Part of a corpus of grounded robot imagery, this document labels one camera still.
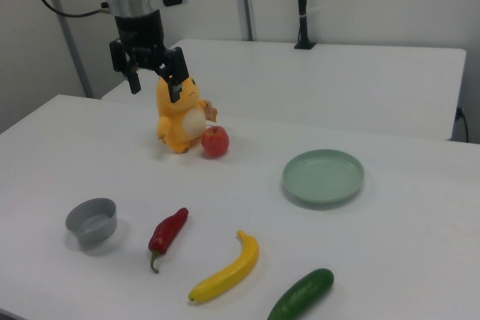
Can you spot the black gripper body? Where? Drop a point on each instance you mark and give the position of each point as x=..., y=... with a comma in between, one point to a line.
x=139, y=35

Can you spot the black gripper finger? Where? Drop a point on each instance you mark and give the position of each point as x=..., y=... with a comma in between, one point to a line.
x=178, y=72
x=133, y=80

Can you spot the red apple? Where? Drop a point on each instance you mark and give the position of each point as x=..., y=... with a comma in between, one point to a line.
x=215, y=142

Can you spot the grey bowl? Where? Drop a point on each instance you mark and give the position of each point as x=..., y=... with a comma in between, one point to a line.
x=92, y=224

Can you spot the orange plush toy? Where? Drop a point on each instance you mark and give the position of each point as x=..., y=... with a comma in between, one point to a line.
x=176, y=121

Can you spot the red chili pepper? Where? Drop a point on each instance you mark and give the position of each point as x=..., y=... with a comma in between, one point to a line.
x=167, y=232

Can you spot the light green plate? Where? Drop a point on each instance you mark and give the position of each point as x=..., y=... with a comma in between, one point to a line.
x=322, y=179

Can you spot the yellow banana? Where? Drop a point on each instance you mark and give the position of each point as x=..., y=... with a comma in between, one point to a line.
x=236, y=271

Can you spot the green cucumber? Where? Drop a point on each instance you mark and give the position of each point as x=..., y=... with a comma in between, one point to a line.
x=300, y=297

